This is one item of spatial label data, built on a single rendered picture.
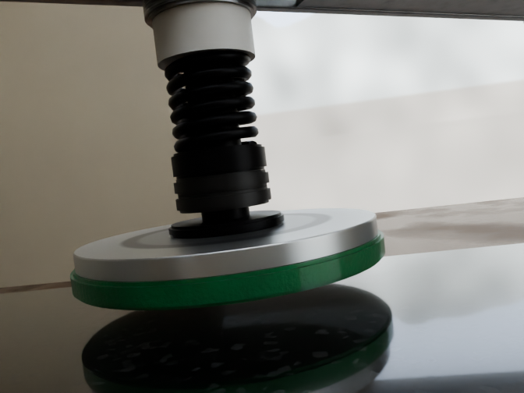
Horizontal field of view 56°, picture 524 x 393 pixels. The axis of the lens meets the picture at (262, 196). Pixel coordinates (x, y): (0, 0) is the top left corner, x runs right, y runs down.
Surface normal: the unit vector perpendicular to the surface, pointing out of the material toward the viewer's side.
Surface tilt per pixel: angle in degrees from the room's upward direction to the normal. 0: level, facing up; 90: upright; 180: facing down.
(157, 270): 90
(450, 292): 0
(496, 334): 0
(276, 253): 90
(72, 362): 0
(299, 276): 90
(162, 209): 90
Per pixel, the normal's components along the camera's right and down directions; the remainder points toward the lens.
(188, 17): -0.15, 0.07
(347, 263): 0.67, -0.04
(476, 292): -0.12, -0.99
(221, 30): 0.42, 0.00
